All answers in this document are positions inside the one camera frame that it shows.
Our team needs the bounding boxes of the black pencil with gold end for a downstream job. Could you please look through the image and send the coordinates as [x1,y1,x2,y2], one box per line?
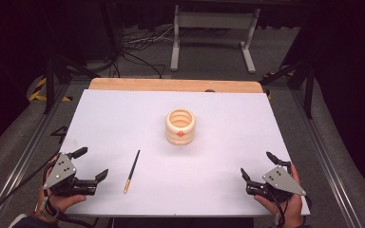
[123,149,142,195]

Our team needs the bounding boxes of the person's dark sleeve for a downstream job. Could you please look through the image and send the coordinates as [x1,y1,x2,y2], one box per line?
[8,213,65,228]

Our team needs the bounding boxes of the person's right hand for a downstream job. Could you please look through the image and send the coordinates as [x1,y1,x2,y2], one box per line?
[254,163,304,228]

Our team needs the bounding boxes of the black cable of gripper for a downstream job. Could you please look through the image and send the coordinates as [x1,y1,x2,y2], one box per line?
[264,183,314,228]
[0,158,99,228]

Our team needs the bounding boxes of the white table board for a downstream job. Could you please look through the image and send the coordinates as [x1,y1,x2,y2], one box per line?
[54,88,312,219]

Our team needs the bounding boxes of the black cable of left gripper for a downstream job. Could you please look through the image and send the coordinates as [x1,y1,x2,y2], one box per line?
[0,158,99,228]

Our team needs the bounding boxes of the wooden table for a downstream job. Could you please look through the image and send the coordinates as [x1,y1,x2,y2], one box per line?
[88,77,264,94]

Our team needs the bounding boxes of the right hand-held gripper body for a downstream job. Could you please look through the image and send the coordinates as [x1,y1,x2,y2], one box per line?
[246,164,307,203]

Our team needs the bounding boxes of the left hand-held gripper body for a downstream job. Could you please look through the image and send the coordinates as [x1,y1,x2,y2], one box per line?
[43,153,98,197]

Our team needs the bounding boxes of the yellow black hazard tape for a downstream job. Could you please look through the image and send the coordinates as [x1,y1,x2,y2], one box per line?
[28,77,74,103]

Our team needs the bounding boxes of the grey metal stand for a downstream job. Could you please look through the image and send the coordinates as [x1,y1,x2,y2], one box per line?
[170,4,262,74]

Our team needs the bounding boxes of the person's left hand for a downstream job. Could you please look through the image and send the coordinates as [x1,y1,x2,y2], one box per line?
[33,153,87,222]

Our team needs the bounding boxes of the black floor cables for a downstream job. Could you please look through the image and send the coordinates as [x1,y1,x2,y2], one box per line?
[107,25,236,80]

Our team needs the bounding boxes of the cream ribbed pen holder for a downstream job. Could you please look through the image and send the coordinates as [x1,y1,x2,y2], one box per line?
[164,108,197,146]

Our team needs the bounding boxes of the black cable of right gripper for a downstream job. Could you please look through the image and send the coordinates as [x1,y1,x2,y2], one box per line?
[264,183,314,228]

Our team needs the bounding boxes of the black tripod stand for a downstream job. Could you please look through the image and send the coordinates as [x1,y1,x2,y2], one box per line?
[43,53,103,116]
[259,60,317,121]

